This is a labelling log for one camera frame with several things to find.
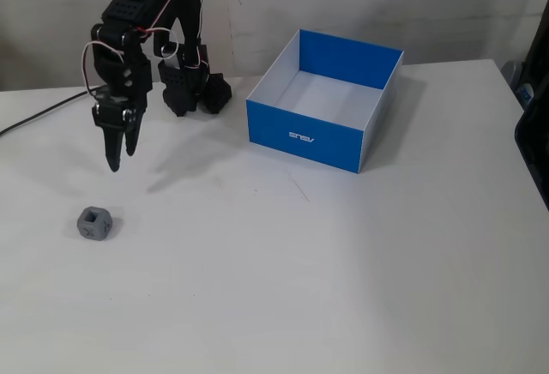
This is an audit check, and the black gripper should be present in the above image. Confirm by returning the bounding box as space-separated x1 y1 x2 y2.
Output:
92 85 149 173

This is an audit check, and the gray block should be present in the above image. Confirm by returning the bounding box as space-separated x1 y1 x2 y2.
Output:
76 205 115 243

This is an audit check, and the blue white cardboard box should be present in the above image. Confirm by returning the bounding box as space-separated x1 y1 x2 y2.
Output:
245 28 405 174

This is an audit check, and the gray object with blue label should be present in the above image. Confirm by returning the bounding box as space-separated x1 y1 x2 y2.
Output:
500 59 535 112

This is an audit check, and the black plastic tray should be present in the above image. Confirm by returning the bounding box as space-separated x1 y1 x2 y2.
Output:
513 90 549 213

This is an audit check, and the white red servo wire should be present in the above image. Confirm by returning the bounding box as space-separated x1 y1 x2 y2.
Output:
82 26 179 97

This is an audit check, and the black power cable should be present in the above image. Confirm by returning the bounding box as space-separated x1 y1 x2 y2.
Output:
0 90 87 137

